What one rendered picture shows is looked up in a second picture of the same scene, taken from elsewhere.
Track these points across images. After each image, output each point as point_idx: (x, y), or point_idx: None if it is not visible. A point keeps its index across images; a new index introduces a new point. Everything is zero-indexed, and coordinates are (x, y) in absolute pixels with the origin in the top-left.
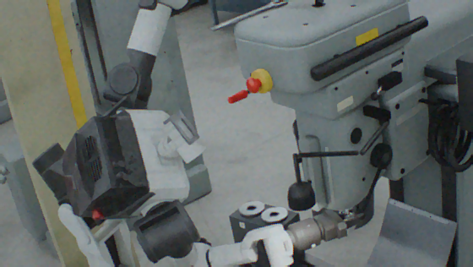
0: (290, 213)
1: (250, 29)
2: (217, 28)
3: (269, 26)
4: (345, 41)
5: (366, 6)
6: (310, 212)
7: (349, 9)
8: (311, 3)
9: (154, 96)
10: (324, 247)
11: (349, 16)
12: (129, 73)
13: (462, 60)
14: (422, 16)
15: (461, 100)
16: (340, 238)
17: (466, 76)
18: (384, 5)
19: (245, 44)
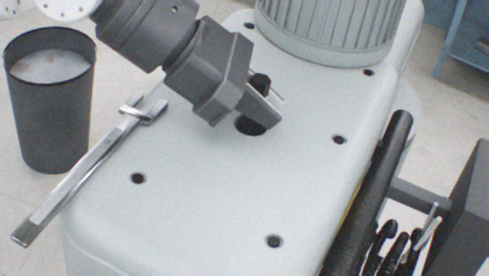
0: None
1: (120, 244)
2: (31, 239)
3: (175, 245)
4: (329, 244)
5: (366, 140)
6: (17, 143)
7: (342, 161)
8: (228, 115)
9: None
10: (40, 196)
11: (348, 187)
12: None
13: (477, 214)
14: (405, 112)
15: (443, 260)
16: (56, 183)
17: (473, 237)
18: (382, 122)
19: (99, 266)
